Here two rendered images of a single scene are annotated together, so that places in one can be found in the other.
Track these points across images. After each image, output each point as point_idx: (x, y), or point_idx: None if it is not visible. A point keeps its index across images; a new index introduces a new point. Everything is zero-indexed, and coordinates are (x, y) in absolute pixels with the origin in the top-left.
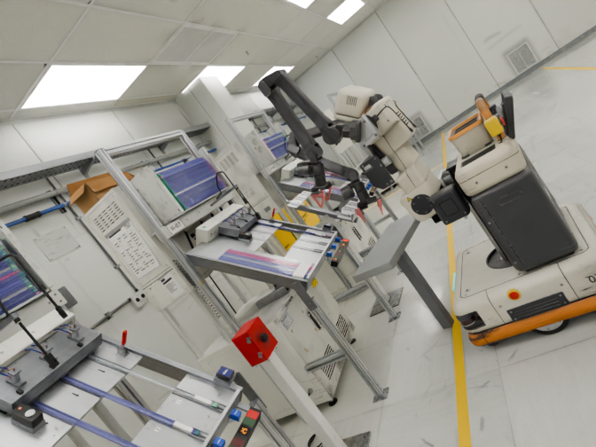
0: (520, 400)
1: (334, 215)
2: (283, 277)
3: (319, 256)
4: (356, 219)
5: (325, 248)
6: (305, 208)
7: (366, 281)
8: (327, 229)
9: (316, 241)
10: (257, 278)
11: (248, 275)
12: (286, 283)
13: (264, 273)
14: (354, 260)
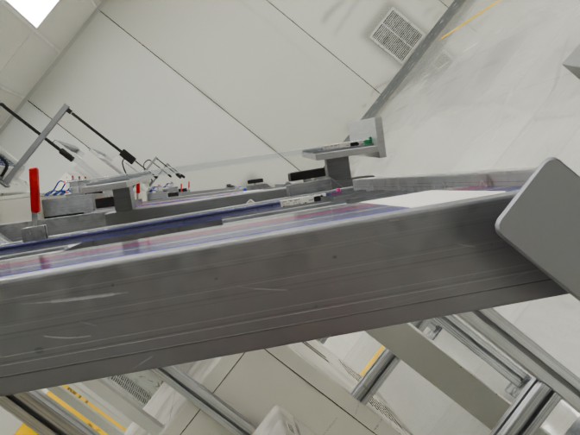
0: None
1: (284, 194)
2: (364, 226)
3: (430, 174)
4: (374, 175)
5: (406, 175)
6: (156, 210)
7: (545, 372)
8: (314, 185)
9: (313, 204)
10: (120, 343)
11: (23, 354)
12: (410, 275)
13: (180, 266)
14: None
